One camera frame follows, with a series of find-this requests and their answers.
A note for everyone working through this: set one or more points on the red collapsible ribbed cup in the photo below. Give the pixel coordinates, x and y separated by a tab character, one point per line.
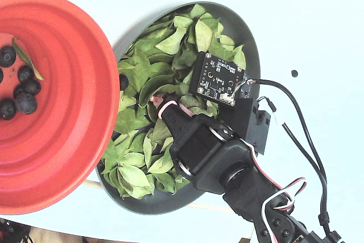
71	112

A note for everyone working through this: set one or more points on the dark grey round bowl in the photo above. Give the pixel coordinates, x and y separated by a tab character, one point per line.
159	206

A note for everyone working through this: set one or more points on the pile of green leaves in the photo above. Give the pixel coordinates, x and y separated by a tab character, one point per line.
170	41

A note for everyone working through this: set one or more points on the dark blueberry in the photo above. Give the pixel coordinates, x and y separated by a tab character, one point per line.
25	73
17	90
7	109
1	75
123	81
31	87
7	56
26	103

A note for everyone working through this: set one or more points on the beige speckled rug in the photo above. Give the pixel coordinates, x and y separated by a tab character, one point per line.
57	237

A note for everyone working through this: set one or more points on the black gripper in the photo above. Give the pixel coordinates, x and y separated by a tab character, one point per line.
190	141

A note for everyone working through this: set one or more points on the small black table knob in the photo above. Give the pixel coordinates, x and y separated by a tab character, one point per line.
294	73

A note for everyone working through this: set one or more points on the small dark circuit board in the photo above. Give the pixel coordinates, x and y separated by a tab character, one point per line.
248	86

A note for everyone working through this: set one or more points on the black printed camera mount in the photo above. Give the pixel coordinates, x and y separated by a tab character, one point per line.
250	123

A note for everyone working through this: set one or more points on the narrow green leaf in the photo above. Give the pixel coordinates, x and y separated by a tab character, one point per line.
25	58

